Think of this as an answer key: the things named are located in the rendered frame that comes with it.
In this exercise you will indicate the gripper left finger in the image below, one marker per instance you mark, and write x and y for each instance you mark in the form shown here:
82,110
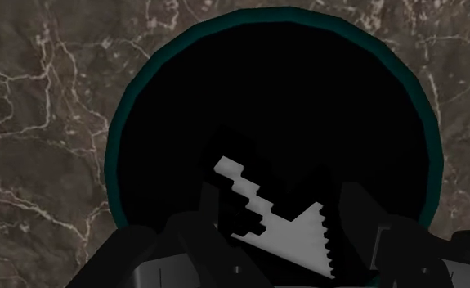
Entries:
186,247

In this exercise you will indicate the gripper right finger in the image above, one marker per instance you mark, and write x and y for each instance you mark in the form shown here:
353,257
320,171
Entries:
402,255

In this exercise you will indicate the grey jagged object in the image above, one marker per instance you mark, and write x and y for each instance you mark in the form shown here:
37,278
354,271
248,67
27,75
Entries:
294,239

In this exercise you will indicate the dark teal bowl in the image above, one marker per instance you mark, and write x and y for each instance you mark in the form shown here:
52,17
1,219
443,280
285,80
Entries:
278,79

